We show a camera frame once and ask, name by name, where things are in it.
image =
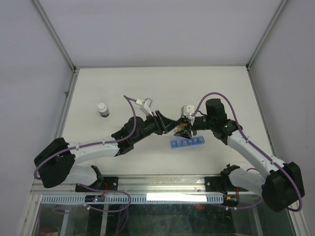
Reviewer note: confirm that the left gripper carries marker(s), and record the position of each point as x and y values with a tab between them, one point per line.
163	124

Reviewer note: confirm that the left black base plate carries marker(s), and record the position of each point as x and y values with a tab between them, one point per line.
107	183

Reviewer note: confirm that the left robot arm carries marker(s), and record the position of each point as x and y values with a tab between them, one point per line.
60	161

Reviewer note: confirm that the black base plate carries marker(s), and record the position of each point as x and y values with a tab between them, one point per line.
107	183
218	184

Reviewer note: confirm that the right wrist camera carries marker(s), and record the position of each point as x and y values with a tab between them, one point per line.
187	111

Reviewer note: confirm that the white capped pill bottle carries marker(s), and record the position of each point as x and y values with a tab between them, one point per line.
103	110

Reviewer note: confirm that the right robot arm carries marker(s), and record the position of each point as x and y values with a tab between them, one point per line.
279	184

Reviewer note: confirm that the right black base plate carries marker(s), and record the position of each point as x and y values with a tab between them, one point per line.
218	184

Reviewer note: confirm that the blue weekly pill organizer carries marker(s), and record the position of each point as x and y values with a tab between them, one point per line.
183	142

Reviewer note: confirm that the aluminium frame post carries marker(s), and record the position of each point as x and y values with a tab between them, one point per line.
53	34
278	12

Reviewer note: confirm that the clear bottle orange pills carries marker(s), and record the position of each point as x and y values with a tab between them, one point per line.
180	127

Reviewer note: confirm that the aluminium mounting rail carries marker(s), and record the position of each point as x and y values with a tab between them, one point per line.
139	184

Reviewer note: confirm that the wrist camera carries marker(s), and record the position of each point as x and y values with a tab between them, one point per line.
145	106
187	111

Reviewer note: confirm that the grey slotted cable duct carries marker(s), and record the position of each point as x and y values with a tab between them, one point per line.
150	198

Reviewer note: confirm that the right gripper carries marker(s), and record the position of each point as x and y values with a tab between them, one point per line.
184	134

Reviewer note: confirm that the right aluminium frame post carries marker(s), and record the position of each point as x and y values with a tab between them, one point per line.
278	12

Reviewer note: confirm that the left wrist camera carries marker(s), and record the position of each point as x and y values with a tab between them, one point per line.
145	106

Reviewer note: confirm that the left aluminium frame post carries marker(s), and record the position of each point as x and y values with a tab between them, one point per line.
53	34

